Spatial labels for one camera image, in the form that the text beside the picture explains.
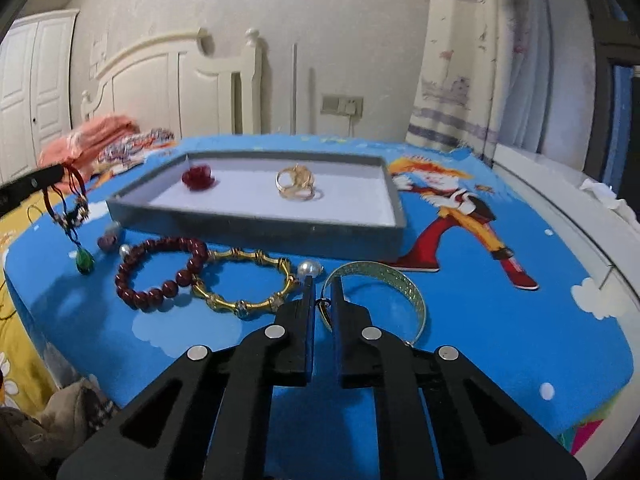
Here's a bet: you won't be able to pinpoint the green pendant cord necklace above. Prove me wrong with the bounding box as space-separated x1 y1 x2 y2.
41 162 97 276

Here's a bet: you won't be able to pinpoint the gold bamboo bangle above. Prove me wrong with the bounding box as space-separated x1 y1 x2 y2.
191 248 299 321

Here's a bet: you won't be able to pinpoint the dark red bead bracelet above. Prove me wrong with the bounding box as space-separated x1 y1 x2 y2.
114 235 210 311

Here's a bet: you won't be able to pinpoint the large silver pearl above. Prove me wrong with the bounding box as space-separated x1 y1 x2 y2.
296 259 324 281

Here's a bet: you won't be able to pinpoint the red rose brooch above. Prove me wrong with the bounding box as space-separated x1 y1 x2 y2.
181 164 216 192

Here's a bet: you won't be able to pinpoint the wide gold cuff bangle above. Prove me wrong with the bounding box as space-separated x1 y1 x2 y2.
317 261 428 347

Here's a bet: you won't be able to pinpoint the gold ring bangles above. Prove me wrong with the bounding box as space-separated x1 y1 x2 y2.
274 164 322 202

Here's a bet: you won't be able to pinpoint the grey jewelry tray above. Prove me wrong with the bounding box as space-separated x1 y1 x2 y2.
106 151 407 260

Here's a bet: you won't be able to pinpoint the pink folded blanket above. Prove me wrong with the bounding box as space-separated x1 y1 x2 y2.
37 114 140 182

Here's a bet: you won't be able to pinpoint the patterned pillow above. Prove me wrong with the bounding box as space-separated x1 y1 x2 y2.
98 128 176 164

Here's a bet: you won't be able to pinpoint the plaid fabric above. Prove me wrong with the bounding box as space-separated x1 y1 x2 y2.
1 379 119 466

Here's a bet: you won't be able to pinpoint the white wardrobe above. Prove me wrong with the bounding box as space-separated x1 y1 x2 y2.
0 9 78 183

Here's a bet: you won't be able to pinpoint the blue cartoon table cloth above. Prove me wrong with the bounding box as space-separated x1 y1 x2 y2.
6 134 634 479

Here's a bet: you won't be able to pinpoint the yellow floral bedsheet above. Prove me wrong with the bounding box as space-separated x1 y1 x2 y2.
0 193 58 416

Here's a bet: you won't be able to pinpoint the white bed headboard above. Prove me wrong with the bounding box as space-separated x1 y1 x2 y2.
80 28 262 139

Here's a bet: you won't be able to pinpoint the white window sill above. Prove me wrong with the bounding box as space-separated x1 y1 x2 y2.
491 143 640 311

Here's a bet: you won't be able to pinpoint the white tissue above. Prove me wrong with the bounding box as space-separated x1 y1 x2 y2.
579 178 640 233

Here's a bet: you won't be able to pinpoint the ship print curtain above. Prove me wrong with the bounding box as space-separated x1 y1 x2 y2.
406 0 552 162

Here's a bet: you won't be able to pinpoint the white wall pipe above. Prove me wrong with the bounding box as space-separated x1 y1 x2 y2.
290 42 298 134

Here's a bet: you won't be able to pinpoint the wall socket panel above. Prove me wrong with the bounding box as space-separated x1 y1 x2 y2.
320 94 363 117

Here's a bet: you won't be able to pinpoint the dark window frame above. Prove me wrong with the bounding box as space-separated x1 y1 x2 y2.
584 0 639 208

